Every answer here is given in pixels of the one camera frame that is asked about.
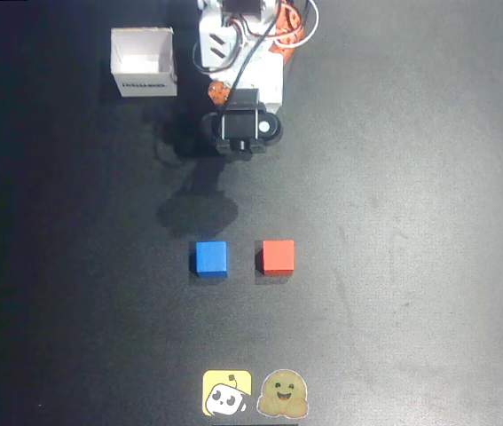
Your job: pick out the red cube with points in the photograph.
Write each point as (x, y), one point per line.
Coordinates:
(277, 256)

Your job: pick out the smiling hugging face sticker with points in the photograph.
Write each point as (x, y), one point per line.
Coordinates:
(283, 394)

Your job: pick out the yellow robot face sticker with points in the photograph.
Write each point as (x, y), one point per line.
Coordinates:
(226, 392)

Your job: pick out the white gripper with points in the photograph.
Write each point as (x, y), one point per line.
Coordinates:
(239, 125)

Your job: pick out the white cardboard box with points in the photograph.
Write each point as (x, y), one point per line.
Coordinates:
(142, 57)

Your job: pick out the blue cube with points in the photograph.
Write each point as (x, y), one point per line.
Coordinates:
(210, 258)

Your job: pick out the orange and white robot arm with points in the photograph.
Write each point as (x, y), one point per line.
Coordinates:
(206, 26)

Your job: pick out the black gripper-mounted camera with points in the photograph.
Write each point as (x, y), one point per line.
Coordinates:
(240, 124)

